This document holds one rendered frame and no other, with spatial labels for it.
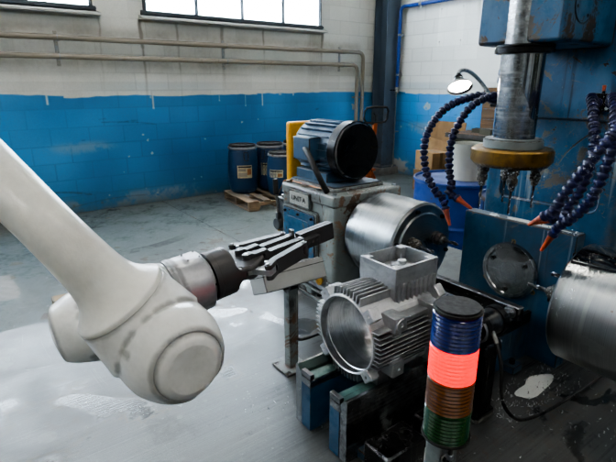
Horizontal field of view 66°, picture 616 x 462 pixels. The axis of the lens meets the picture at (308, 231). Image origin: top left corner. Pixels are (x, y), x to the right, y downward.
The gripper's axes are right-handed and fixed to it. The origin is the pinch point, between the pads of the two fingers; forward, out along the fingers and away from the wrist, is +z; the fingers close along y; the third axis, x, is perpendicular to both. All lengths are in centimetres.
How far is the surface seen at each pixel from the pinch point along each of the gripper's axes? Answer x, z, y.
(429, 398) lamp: 13.2, -5.3, -29.0
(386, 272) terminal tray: 11.7, 13.8, -2.4
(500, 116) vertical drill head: -10, 55, 1
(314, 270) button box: 19.8, 14.2, 22.1
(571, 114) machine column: -7, 77, -3
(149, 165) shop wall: 95, 137, 547
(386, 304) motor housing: 16.6, 11.1, -4.8
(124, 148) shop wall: 68, 111, 547
